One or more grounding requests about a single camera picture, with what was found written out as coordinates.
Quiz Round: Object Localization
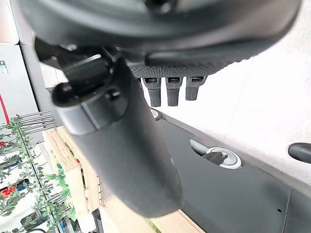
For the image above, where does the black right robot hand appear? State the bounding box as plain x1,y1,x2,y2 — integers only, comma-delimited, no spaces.
18,0,302,218

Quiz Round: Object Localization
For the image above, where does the red fruits pile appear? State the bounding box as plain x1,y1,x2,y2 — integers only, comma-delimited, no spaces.
0,185,18,199

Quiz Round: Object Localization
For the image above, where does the light wooden crate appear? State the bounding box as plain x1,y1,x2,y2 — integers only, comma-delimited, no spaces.
42,126,204,233

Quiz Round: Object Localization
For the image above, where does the green ivy garland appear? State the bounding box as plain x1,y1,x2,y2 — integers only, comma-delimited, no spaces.
0,115,76,233

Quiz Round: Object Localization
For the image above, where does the dark grey base panel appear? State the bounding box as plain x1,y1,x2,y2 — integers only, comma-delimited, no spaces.
136,108,311,233

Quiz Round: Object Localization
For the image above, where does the white cabinet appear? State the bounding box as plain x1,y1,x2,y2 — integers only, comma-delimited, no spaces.
0,43,41,127

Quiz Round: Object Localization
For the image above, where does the metal wire rack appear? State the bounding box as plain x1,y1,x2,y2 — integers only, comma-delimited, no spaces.
16,110,58,134

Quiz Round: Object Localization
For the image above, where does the dark grey post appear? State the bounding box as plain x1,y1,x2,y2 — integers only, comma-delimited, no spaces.
9,0,58,127

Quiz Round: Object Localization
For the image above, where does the red strap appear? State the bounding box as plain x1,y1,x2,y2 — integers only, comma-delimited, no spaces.
0,93,11,124

